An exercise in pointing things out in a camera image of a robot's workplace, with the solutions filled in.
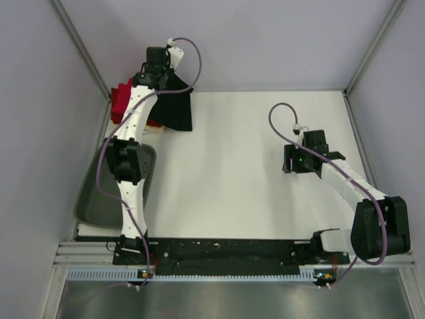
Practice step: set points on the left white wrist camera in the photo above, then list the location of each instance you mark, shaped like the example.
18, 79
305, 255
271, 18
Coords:
175, 54

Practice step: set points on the grey plastic bin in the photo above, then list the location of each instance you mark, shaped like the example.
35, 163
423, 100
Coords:
95, 209

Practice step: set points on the blue slotted cable duct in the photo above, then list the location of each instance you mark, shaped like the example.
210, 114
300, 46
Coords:
139, 274

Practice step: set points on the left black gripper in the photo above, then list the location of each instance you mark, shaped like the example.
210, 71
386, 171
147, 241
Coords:
167, 67

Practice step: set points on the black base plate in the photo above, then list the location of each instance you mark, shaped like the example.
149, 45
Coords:
225, 256

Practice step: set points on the folded red t shirt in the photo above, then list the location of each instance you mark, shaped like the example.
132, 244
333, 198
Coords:
120, 99

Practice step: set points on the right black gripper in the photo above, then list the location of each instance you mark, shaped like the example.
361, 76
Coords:
290, 152

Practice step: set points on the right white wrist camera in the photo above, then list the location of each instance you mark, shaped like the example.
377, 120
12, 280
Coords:
297, 129

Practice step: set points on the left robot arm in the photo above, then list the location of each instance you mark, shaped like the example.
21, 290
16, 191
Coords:
123, 153

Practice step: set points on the folded beige t shirt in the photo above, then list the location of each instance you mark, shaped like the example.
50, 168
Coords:
156, 129

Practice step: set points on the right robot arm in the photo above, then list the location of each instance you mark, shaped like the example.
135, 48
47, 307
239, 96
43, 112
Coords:
380, 223

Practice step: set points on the right aluminium frame post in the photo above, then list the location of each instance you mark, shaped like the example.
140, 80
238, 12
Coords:
383, 31

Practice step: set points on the aluminium frame post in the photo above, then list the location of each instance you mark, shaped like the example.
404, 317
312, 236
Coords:
79, 45
383, 31

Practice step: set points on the black t shirt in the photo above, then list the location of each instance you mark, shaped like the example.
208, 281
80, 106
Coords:
172, 111

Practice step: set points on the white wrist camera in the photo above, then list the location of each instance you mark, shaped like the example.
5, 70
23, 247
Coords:
297, 129
175, 54

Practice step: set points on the aluminium front rail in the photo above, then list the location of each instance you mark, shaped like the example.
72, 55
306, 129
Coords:
84, 254

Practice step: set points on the left aluminium frame post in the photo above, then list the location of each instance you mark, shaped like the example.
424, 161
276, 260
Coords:
79, 45

